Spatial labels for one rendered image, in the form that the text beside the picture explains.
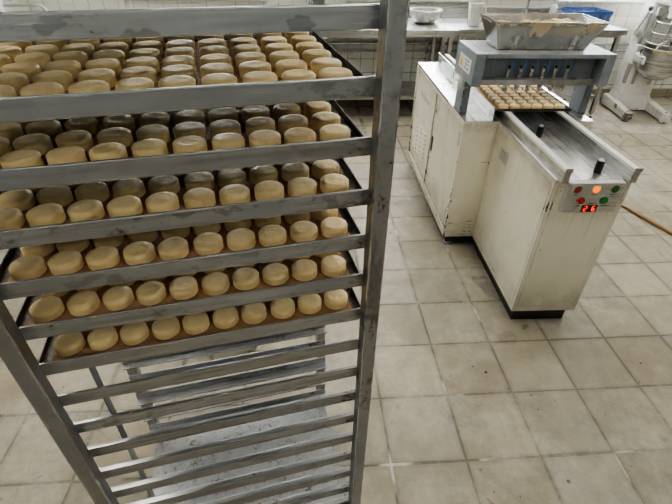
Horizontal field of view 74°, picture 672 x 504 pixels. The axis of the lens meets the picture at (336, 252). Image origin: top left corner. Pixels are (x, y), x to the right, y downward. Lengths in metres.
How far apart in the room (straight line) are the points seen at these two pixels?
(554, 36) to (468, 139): 0.63
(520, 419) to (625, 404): 0.50
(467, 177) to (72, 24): 2.37
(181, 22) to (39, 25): 0.15
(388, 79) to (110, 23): 0.35
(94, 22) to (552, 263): 2.11
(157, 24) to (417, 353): 1.93
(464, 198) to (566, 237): 0.76
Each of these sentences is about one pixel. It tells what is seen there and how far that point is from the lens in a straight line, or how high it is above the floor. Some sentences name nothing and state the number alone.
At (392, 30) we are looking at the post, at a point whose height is 1.58.
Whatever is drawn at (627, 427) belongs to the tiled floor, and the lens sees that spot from 2.36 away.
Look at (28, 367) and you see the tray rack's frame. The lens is 0.91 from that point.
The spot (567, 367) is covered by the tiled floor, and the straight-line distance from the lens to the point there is 2.46.
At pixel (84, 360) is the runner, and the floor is 1.06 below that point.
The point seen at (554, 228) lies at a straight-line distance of 2.24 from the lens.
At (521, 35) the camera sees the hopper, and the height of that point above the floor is 1.26.
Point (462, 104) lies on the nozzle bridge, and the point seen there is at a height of 0.90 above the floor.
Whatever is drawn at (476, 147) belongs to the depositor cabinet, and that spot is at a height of 0.69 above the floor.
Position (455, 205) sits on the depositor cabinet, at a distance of 2.84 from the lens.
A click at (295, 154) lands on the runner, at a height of 1.41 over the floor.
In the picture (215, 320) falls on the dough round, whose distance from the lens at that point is 0.92.
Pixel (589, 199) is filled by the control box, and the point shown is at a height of 0.76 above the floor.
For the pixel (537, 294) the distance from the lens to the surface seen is 2.48.
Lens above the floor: 1.69
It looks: 36 degrees down
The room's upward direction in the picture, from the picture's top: 1 degrees clockwise
